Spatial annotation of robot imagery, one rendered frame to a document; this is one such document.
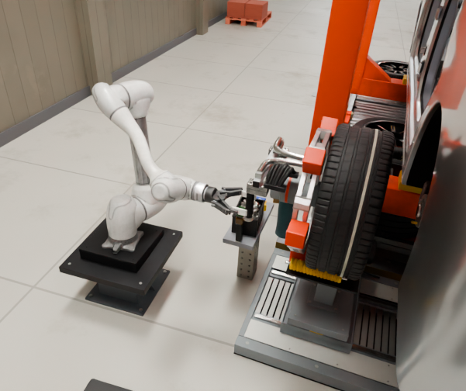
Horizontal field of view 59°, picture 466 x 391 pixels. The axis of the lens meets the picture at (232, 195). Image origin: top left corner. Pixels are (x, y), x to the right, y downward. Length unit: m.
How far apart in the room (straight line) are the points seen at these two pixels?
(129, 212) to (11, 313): 0.90
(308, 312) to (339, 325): 0.16
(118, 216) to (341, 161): 1.17
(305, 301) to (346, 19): 1.40
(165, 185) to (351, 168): 0.73
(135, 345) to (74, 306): 0.46
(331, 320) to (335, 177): 0.88
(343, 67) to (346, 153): 0.65
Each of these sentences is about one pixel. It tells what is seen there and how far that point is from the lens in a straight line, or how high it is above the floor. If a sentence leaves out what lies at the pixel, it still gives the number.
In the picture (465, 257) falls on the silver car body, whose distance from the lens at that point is 1.01.
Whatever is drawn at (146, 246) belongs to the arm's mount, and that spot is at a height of 0.35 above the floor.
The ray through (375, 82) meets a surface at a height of 0.66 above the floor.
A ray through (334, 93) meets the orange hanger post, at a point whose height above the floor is 1.15.
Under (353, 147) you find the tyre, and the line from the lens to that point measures 1.64.
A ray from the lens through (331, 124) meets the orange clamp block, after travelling 1.95.
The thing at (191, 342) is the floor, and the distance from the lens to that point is 2.31.
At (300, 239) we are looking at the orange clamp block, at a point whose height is 0.86.
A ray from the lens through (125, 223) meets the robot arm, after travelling 2.21.
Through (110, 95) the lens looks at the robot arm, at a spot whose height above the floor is 1.16.
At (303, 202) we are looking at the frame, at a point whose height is 0.97.
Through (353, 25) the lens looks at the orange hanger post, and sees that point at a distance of 2.12.
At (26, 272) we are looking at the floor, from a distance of 2.86.
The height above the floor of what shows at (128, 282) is 0.30.
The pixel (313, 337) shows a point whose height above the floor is 0.13.
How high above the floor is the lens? 1.86
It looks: 34 degrees down
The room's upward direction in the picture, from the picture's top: 3 degrees clockwise
